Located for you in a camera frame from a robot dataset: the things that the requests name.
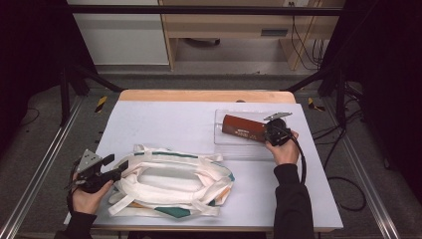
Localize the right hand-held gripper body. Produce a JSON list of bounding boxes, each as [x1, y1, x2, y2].
[[263, 112, 294, 146]]

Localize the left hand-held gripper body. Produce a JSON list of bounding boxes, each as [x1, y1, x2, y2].
[[74, 148, 121, 194]]

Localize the brown carton box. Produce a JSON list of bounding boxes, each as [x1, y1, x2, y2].
[[221, 114, 269, 144]]

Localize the clear plastic box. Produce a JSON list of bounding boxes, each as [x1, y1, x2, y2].
[[213, 109, 293, 161]]

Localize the white patterned tote bag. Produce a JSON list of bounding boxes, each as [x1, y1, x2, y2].
[[107, 143, 236, 219]]

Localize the person's left hand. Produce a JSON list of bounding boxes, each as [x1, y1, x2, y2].
[[71, 181, 114, 215]]

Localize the person's right hand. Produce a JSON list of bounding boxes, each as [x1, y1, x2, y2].
[[265, 130, 301, 166]]

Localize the white table mat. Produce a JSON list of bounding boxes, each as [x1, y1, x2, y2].
[[64, 101, 344, 231]]

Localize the black metal stand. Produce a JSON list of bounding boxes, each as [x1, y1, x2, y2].
[[282, 64, 348, 128], [59, 63, 124, 127]]

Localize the wooden table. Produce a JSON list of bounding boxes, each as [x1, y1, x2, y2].
[[71, 89, 344, 233]]

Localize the light wooden desk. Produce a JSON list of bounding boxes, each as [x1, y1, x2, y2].
[[158, 0, 346, 72]]

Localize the white cabinet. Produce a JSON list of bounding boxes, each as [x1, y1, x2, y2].
[[67, 0, 170, 66]]

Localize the black curtain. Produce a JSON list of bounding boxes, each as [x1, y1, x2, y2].
[[317, 0, 422, 195], [0, 0, 99, 153]]

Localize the black horizontal bar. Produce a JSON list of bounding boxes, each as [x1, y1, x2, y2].
[[66, 4, 344, 17]]

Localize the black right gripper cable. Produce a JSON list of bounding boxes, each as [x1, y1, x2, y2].
[[287, 129, 367, 213]]

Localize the aluminium floor rail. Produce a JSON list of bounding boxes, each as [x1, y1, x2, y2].
[[0, 96, 85, 239], [321, 96, 401, 239]]

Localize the black floor cables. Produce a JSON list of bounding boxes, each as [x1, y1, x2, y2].
[[312, 81, 365, 170]]

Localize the thin black floor cable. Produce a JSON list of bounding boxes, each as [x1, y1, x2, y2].
[[19, 107, 41, 127]]

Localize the black hanging cables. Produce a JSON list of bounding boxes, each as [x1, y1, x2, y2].
[[290, 1, 325, 72]]

